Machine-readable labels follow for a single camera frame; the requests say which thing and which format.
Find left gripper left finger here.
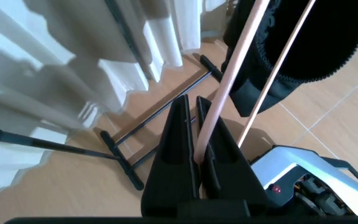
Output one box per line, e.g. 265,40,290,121
140,94,200,218

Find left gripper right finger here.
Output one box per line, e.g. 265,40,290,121
195,95,269,215

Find pink clothes hanger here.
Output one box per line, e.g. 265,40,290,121
193,0,317,165

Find black shorts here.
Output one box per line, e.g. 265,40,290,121
221,0,358,118

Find black clothes rack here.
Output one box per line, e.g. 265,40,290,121
0,54,224,191

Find white curtain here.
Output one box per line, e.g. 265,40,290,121
0,0,229,206

